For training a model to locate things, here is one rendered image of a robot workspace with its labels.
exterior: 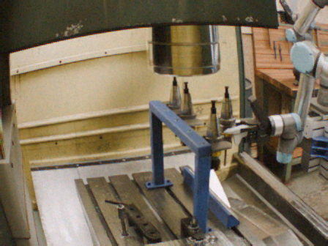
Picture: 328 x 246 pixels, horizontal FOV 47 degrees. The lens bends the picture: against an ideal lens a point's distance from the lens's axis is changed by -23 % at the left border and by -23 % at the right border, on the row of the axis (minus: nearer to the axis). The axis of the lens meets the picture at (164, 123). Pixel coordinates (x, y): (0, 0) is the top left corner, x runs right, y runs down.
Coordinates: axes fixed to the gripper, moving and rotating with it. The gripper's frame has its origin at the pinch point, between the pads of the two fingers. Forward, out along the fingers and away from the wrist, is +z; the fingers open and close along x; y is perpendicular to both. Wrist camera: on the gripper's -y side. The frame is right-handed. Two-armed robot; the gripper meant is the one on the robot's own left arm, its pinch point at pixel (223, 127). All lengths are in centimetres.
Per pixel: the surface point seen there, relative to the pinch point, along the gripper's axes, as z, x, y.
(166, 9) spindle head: 34, -49, -43
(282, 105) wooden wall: -167, 214, 64
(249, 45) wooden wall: -129, 217, 4
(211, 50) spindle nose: 23, -44, -33
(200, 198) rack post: 14.7, -19.2, 14.2
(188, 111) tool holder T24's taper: 9.2, 7.5, -3.8
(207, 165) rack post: 13.4, -19.4, 3.6
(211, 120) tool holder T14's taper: 10.1, -13.6, -7.3
